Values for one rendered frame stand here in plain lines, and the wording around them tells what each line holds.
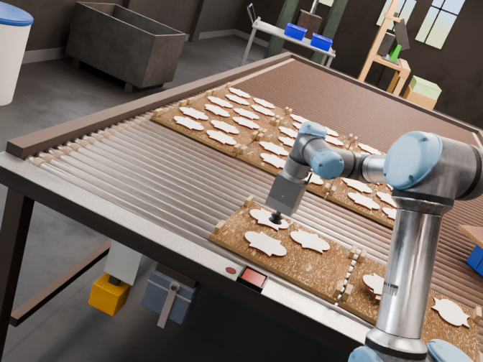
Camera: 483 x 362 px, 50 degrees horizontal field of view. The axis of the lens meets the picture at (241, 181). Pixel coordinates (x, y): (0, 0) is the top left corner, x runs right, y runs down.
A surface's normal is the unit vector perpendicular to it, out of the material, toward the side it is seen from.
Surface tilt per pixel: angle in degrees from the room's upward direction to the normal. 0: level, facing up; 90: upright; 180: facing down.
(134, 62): 90
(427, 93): 90
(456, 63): 90
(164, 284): 90
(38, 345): 0
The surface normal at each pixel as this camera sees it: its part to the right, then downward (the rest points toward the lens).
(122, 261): -0.29, 0.29
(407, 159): -0.87, -0.30
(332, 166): 0.28, 0.47
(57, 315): 0.33, -0.86
